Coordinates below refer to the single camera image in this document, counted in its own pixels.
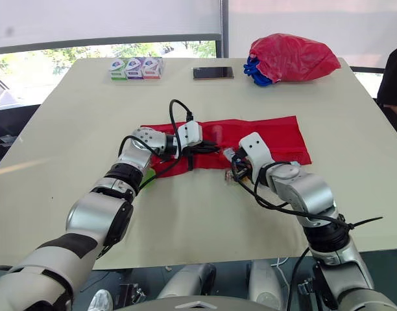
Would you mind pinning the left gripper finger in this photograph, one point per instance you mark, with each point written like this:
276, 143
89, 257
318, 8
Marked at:
209, 143
209, 150

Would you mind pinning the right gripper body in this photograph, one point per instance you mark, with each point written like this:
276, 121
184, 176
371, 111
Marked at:
241, 165

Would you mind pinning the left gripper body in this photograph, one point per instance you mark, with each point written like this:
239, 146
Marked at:
192, 150

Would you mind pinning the small clear pack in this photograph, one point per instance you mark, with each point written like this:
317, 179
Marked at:
229, 178
228, 153

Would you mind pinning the red mesh pouch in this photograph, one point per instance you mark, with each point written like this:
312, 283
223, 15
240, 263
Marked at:
270, 136

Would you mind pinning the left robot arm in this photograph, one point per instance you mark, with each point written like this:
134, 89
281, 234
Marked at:
98, 214

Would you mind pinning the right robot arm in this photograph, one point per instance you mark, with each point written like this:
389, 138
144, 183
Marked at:
310, 191

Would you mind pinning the small green pack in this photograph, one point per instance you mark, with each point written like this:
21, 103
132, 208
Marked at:
149, 178

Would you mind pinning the black smartphone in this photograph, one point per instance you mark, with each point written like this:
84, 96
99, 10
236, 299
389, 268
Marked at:
213, 73

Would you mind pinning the red and white pack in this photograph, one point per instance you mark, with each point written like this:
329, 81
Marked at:
152, 68

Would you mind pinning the purple and white pack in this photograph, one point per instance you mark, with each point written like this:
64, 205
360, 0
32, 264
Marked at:
134, 68

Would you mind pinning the green and white pack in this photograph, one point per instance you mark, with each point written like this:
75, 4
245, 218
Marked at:
118, 69

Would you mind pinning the red plastic bag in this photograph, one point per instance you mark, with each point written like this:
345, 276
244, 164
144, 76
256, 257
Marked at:
292, 58

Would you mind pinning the robot body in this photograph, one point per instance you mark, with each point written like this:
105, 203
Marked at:
192, 282

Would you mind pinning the person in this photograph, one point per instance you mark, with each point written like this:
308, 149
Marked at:
393, 84

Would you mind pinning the white shoe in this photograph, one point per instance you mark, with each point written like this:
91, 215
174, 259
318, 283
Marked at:
100, 301

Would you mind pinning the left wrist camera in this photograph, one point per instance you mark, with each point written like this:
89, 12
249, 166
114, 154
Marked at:
190, 132

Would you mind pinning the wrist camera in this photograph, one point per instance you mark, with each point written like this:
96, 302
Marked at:
258, 152
190, 132

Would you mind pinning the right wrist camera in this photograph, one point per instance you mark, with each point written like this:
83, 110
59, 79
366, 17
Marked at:
258, 152

